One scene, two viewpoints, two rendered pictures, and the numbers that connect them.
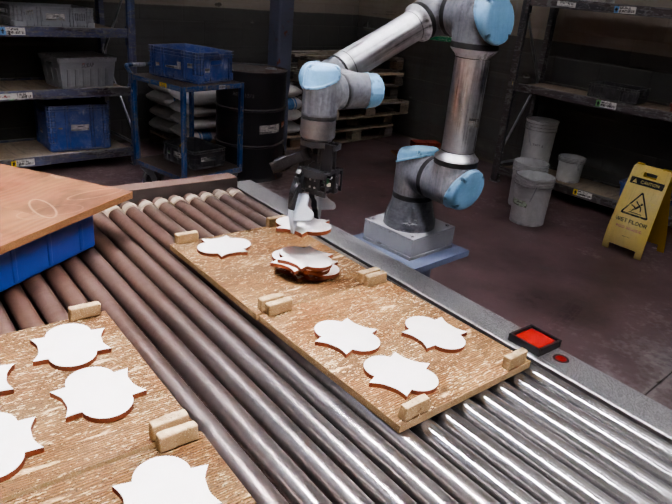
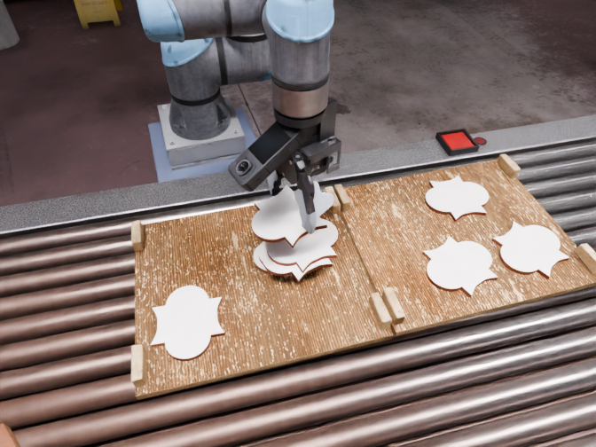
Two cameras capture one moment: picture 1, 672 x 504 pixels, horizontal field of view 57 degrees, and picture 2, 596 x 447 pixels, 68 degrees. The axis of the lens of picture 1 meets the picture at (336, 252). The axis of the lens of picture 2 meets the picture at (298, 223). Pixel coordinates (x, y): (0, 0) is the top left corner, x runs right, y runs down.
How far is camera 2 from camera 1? 122 cm
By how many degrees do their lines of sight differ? 56
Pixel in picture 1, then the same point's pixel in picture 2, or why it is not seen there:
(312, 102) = (321, 58)
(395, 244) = (222, 151)
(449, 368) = (513, 211)
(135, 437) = not seen: outside the picture
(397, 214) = (207, 121)
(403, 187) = (201, 90)
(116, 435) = not seen: outside the picture
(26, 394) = not seen: outside the picture
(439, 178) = (256, 57)
